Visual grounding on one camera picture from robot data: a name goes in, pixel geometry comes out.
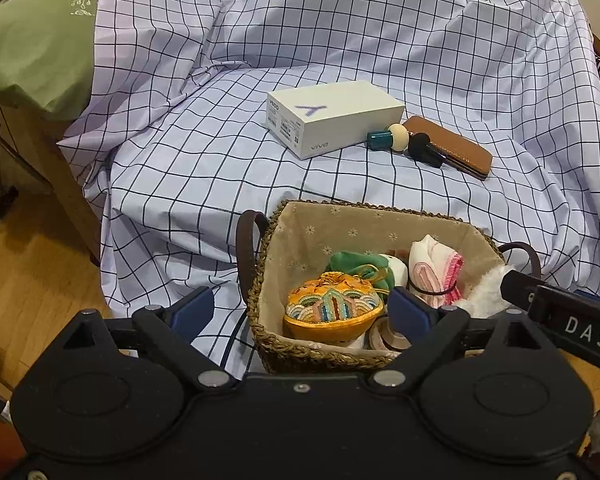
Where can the black makeup brush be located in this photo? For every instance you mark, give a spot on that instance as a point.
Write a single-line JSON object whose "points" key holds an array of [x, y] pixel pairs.
{"points": [[421, 150]]}

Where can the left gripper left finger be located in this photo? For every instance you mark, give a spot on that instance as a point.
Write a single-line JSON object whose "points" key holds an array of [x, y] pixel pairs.
{"points": [[167, 335]]}

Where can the pink white cloth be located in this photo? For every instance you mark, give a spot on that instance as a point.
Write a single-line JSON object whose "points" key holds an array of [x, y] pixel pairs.
{"points": [[433, 272]]}

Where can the woven lined basket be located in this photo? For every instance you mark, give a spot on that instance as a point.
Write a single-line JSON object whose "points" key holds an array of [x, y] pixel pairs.
{"points": [[278, 253]]}

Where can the checkered lilac cloth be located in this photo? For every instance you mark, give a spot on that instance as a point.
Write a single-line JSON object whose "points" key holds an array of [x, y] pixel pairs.
{"points": [[173, 146]]}

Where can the brown leather wallet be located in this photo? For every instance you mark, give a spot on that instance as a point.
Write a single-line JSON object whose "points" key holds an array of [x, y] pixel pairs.
{"points": [[460, 152]]}

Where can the white vivo phone box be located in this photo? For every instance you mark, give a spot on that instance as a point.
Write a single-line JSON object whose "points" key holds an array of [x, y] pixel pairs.
{"points": [[319, 119]]}

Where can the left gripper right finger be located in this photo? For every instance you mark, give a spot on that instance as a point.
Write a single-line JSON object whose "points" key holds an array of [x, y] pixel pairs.
{"points": [[432, 333]]}

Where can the green cloth in basket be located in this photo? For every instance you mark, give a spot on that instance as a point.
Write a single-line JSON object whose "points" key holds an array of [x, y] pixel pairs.
{"points": [[369, 266]]}

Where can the green tape roll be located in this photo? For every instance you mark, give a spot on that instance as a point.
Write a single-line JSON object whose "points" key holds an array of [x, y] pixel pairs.
{"points": [[381, 337]]}

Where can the orange embroidered pouch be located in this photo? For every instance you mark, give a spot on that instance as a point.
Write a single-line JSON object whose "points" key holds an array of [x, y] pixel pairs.
{"points": [[334, 308]]}

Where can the green printed cushion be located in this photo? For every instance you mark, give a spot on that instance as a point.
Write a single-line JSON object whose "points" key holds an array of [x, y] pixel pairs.
{"points": [[47, 55]]}

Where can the white plush toy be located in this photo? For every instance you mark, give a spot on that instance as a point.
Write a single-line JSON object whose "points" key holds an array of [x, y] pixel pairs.
{"points": [[485, 299]]}

